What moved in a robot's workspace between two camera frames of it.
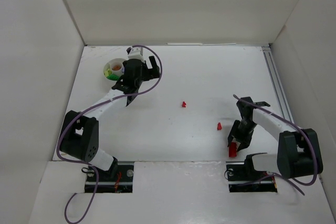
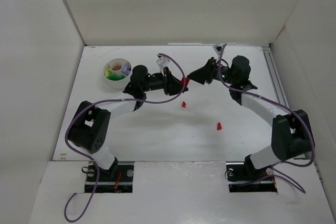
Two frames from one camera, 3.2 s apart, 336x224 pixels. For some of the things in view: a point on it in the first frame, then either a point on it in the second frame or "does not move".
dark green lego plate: [113, 77] does not move
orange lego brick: [116, 67] does not move
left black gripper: [125, 87] → [168, 81]
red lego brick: [232, 150] → [186, 81]
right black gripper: [242, 134] → [210, 70]
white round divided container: [113, 68] does not move
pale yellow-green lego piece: [107, 72] does not move
